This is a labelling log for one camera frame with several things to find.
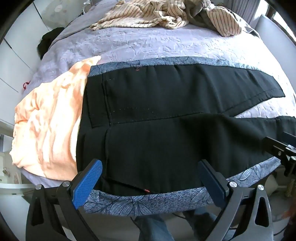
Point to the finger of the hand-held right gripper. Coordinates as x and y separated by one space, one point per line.
277 148
290 136

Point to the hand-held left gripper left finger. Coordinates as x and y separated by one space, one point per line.
86 183

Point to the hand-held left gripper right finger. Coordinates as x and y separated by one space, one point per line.
211 183

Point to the black pants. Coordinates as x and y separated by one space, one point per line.
161 129

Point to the blue floral cloth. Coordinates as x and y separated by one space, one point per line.
129 204

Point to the peach fleece blanket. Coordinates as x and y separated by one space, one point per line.
46 129

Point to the person's legs in jeans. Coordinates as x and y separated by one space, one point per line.
152 227

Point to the small red item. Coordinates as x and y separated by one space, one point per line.
25 85

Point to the white wardrobe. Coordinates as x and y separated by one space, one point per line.
13 69

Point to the grey curtain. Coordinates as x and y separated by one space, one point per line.
240 9

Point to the black cloth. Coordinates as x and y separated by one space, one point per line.
47 41

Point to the olive grey garment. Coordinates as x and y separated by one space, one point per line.
203 16

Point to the lavender embossed bedspread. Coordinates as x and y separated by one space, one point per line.
138 44

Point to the cream striped garment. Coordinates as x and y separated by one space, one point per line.
138 16

